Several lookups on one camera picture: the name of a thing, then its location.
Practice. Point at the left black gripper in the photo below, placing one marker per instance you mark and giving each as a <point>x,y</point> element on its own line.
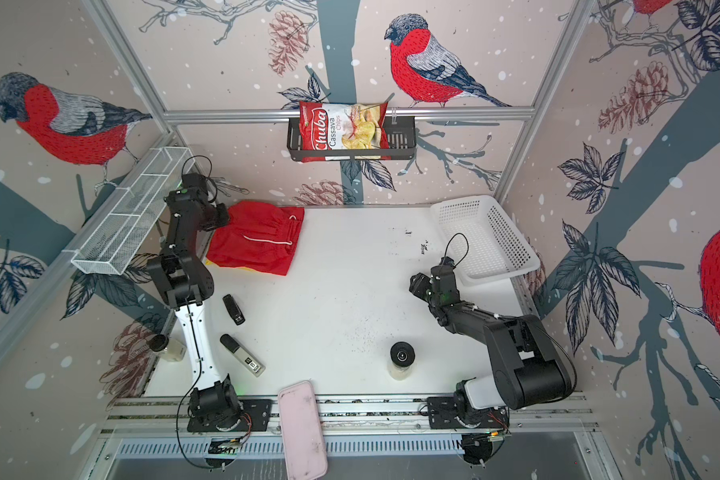
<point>221,207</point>

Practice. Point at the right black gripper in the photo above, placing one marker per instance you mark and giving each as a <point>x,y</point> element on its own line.
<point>417,286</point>

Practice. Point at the red shorts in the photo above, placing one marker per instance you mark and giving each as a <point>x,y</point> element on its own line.
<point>258,233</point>

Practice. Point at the white plastic basket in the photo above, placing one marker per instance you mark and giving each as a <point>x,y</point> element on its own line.
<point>483,239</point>

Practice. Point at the yellow shorts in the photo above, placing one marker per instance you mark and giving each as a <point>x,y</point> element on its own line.
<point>241,265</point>

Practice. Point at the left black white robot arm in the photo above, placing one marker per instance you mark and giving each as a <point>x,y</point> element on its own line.
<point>184,284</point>

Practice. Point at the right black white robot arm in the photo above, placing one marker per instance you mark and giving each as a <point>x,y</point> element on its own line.
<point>527,365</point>

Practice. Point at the jar with black lid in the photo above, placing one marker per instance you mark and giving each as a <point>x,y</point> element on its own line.
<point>401,359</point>

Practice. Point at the red cassava chips bag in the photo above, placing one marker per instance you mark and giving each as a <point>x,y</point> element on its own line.
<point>328,127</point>

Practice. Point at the grey white remote device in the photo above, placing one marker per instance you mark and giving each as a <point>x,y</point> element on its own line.
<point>253,365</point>

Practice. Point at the pink silicone case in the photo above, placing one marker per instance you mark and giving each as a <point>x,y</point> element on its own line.
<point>302,435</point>

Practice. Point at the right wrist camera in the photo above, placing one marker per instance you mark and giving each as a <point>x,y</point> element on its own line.
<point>444,271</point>

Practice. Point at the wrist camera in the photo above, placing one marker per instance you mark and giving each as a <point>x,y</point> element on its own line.
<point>444,271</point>
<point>196,183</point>

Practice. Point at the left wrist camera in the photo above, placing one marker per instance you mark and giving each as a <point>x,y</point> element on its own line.
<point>196,183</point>

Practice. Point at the white wire wall basket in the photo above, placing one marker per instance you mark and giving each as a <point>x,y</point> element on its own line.
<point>138,204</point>

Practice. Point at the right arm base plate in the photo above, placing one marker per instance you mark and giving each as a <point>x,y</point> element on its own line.
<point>457,412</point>

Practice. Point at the black wall shelf basket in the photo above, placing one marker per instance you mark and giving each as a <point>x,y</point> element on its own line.
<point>401,136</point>

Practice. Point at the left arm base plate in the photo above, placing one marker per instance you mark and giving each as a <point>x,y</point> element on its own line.
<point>254,416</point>

